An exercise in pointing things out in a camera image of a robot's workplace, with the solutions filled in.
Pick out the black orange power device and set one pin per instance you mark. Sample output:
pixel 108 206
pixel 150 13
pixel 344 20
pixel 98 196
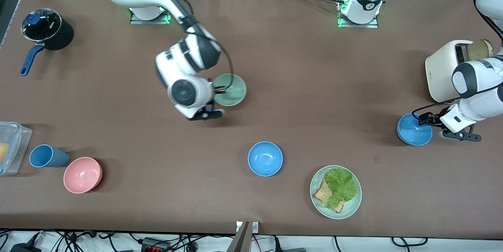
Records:
pixel 155 245

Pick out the black power adapter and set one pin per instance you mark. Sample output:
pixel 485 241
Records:
pixel 24 248

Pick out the light green plate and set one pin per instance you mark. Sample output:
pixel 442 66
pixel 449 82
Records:
pixel 351 205

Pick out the pink bowl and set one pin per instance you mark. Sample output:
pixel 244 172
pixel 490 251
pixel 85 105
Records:
pixel 82 175

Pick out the clear plastic container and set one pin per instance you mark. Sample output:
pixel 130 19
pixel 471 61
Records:
pixel 17 148

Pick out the glass lid with blue knob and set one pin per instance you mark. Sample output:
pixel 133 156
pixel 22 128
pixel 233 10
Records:
pixel 43 24

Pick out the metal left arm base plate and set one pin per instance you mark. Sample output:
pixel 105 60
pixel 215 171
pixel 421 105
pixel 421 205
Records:
pixel 359 25

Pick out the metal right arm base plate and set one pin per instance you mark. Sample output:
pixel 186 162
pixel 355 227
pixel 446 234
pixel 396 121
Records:
pixel 151 21

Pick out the light green bowl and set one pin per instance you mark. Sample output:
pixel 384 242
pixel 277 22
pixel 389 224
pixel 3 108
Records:
pixel 235 91

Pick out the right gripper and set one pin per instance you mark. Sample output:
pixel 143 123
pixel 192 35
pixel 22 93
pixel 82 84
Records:
pixel 215 88

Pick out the blue bowl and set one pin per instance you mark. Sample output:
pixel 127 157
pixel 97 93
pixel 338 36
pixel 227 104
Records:
pixel 412 134
pixel 265 159

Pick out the camera stand pole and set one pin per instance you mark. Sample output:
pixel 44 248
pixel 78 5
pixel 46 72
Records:
pixel 240 240

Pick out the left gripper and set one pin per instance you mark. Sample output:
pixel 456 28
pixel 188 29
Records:
pixel 434 119

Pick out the blue cup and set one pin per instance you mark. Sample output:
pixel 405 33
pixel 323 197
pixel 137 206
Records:
pixel 47 156

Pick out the small metal bracket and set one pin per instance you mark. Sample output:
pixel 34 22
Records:
pixel 255 227

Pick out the yellow food piece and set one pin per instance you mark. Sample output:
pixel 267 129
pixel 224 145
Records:
pixel 3 153

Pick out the brown toast slice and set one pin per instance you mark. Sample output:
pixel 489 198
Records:
pixel 323 194

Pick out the cream toaster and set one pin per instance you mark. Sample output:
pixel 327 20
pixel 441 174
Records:
pixel 440 71

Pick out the brown bread slice in toaster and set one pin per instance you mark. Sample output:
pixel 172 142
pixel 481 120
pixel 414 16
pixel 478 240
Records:
pixel 479 49

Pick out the green lettuce leaf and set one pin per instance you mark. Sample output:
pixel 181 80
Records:
pixel 342 187

